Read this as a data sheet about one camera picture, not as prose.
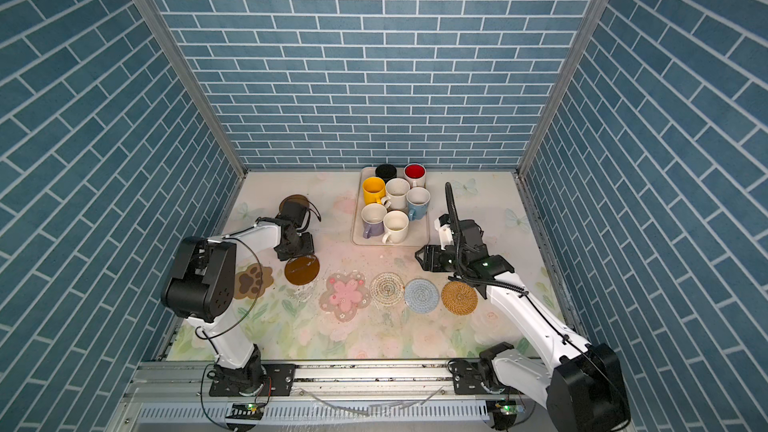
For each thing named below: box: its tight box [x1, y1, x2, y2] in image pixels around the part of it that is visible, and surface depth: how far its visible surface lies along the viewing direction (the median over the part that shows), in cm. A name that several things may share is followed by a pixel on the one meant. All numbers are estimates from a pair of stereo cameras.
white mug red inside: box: [404, 162, 427, 189], surface depth 112 cm
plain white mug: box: [382, 210, 409, 244], surface depth 96 cm
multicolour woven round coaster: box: [370, 272, 404, 306], surface depth 91 cm
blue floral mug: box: [406, 186, 431, 221], surface depth 101 cm
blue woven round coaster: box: [404, 278, 440, 314], surface depth 90 cm
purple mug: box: [361, 203, 387, 239], surface depth 101 cm
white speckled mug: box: [382, 178, 411, 210], surface depth 107 cm
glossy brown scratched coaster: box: [284, 254, 320, 285], surface depth 95 cm
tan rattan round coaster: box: [441, 281, 478, 316], surface depth 89 cm
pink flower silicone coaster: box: [318, 271, 371, 322], surface depth 90 cm
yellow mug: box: [363, 176, 386, 205], surface depth 105 cm
